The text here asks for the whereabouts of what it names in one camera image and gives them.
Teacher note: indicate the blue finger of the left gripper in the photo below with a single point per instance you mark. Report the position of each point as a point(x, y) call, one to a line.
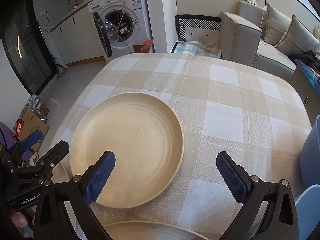
point(30, 141)

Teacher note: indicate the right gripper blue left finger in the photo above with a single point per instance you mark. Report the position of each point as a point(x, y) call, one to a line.
point(96, 176)

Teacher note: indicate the grey cushion left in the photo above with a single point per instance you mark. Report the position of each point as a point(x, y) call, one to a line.
point(277, 24)

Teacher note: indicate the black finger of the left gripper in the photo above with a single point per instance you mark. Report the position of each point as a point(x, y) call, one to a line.
point(53, 156)

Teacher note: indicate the black clothes pile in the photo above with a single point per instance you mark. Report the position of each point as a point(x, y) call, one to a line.
point(308, 58)

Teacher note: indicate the large beige plate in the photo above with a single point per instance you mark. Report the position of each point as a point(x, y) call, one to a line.
point(149, 231)

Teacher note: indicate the person's left hand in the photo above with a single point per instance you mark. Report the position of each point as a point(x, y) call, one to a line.
point(20, 222)

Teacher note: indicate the grey cushion right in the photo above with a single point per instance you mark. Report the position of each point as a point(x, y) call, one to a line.
point(297, 39)

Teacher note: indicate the grey cushion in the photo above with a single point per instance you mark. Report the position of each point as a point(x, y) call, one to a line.
point(297, 39)
point(277, 24)

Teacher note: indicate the white washing machine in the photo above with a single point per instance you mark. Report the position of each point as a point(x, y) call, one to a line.
point(121, 25)

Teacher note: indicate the grey sofa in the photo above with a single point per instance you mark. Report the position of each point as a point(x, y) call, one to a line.
point(242, 41)

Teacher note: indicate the black patterned chair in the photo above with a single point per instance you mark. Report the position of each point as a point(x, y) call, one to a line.
point(198, 35)

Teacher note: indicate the blue bowl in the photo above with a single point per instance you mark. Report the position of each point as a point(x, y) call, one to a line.
point(307, 207)
point(310, 157)

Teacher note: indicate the black kitchen faucet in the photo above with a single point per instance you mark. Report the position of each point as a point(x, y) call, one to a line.
point(72, 3)

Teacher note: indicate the cardboard box on floor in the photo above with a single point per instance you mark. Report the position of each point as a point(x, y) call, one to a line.
point(33, 118)

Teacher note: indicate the checked beige tablecloth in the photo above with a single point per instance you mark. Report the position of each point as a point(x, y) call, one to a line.
point(256, 117)

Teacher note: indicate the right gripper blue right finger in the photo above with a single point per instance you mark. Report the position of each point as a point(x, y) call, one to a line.
point(235, 177)

